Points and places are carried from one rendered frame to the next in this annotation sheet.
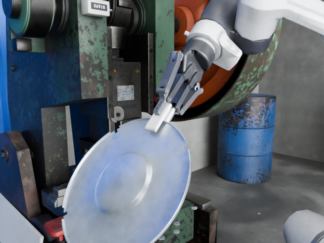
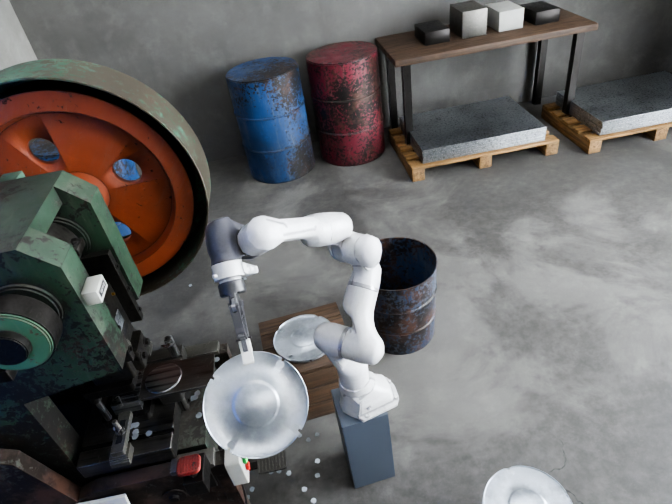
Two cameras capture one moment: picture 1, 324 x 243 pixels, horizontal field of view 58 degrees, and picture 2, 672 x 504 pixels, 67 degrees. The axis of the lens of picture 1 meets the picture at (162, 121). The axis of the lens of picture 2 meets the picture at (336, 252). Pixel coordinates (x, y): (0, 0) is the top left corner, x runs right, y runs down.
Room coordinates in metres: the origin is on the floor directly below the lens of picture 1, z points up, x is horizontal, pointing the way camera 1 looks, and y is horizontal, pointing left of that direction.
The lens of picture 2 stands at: (-0.27, 0.55, 2.09)
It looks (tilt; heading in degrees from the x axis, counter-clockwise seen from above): 37 degrees down; 311
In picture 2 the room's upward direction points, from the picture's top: 10 degrees counter-clockwise
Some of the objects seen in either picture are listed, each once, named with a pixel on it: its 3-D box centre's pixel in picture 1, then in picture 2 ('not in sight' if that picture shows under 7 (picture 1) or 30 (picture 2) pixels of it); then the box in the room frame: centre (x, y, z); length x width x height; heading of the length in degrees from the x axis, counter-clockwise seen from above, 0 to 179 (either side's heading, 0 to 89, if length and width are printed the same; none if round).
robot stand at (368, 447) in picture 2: not in sight; (364, 434); (0.52, -0.34, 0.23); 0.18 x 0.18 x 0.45; 49
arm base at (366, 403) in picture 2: not in sight; (366, 387); (0.50, -0.37, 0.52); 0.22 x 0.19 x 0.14; 49
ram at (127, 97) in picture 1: (118, 100); (108, 331); (1.06, 0.16, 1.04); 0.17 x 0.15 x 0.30; 44
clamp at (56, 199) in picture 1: (73, 183); (120, 433); (0.97, 0.31, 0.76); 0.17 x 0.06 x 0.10; 134
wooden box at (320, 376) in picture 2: not in sight; (310, 362); (0.98, -0.56, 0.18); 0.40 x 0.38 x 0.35; 49
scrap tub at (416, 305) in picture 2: not in sight; (397, 297); (0.80, -1.10, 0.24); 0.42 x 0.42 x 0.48
